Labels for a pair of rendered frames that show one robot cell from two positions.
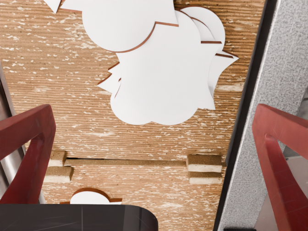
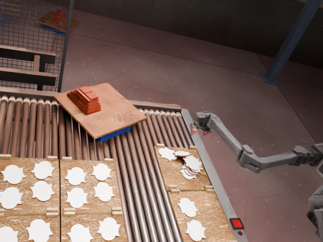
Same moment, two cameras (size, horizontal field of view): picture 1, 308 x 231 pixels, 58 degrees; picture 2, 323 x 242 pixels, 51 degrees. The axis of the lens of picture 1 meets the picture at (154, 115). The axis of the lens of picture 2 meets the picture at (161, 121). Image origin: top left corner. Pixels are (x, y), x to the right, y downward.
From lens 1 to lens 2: 2.38 m
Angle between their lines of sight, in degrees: 86
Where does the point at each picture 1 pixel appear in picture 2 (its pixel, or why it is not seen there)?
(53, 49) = (170, 167)
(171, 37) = (191, 157)
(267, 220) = not seen: outside the picture
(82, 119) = (178, 179)
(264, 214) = not seen: outside the picture
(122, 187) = (192, 198)
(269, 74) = (209, 174)
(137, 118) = (189, 177)
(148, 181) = (198, 196)
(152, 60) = (189, 160)
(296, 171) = not seen: outside the picture
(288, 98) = (216, 178)
